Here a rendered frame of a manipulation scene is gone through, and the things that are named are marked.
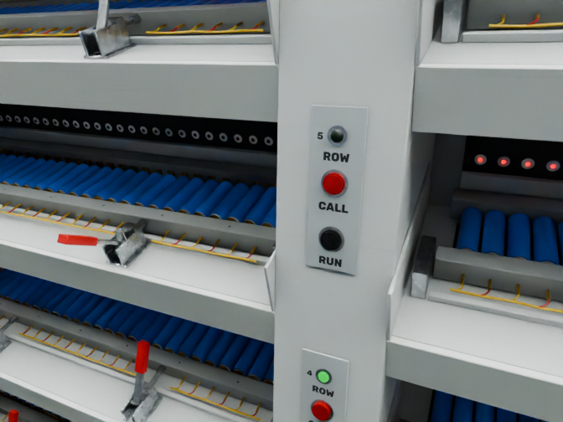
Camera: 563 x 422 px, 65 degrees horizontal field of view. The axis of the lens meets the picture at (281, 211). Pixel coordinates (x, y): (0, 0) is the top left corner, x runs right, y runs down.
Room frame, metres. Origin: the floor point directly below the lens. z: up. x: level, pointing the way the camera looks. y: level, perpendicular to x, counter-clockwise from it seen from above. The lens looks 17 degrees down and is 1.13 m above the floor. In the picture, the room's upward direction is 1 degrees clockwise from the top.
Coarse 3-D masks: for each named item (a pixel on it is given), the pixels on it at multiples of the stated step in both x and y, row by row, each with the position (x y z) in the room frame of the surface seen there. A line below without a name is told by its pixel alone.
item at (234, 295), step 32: (0, 128) 0.71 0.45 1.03; (224, 160) 0.55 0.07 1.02; (256, 160) 0.53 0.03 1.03; (0, 224) 0.51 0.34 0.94; (32, 224) 0.50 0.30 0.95; (0, 256) 0.49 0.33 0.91; (32, 256) 0.46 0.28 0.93; (64, 256) 0.44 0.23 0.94; (96, 256) 0.43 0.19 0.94; (160, 256) 0.42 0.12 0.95; (192, 256) 0.41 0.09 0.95; (96, 288) 0.43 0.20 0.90; (128, 288) 0.40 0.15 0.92; (160, 288) 0.38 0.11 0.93; (192, 288) 0.37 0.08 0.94; (224, 288) 0.36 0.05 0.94; (256, 288) 0.36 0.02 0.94; (192, 320) 0.38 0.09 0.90; (224, 320) 0.36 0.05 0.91; (256, 320) 0.34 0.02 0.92
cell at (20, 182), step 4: (52, 160) 0.62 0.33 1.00; (44, 164) 0.61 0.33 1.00; (48, 164) 0.61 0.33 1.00; (52, 164) 0.62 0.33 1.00; (36, 168) 0.60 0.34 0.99; (40, 168) 0.60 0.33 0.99; (44, 168) 0.61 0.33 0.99; (28, 172) 0.59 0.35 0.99; (32, 172) 0.59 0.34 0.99; (36, 172) 0.59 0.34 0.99; (40, 172) 0.60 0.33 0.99; (24, 176) 0.58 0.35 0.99; (28, 176) 0.58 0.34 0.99; (32, 176) 0.59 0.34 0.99; (16, 180) 0.57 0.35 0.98; (20, 180) 0.57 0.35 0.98; (24, 180) 0.58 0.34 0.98; (28, 180) 0.58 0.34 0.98; (20, 184) 0.57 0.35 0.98
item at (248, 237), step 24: (0, 192) 0.54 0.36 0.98; (24, 192) 0.53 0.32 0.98; (48, 192) 0.53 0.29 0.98; (24, 216) 0.51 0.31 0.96; (72, 216) 0.50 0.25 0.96; (96, 216) 0.48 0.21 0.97; (120, 216) 0.46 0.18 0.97; (144, 216) 0.45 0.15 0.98; (168, 216) 0.45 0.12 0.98; (192, 216) 0.44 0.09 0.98; (192, 240) 0.43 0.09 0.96; (216, 240) 0.42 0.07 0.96; (240, 240) 0.41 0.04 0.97; (264, 240) 0.39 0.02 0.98
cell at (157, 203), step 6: (180, 180) 0.53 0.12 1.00; (186, 180) 0.53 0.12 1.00; (168, 186) 0.52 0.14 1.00; (174, 186) 0.51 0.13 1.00; (180, 186) 0.52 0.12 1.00; (162, 192) 0.51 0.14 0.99; (168, 192) 0.50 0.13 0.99; (174, 192) 0.51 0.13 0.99; (156, 198) 0.49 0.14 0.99; (162, 198) 0.49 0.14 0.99; (168, 198) 0.50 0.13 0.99; (150, 204) 0.48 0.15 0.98; (156, 204) 0.48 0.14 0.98; (162, 204) 0.48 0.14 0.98
